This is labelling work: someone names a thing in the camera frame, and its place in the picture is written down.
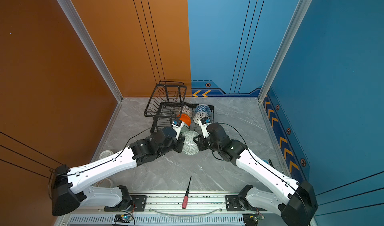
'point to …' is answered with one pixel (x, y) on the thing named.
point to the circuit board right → (252, 219)
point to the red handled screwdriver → (186, 196)
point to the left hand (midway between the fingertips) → (185, 136)
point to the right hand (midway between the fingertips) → (194, 138)
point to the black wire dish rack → (166, 102)
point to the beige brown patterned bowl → (186, 110)
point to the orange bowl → (186, 118)
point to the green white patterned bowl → (190, 146)
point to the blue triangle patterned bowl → (202, 107)
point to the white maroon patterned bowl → (199, 115)
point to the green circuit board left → (123, 218)
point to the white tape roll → (105, 153)
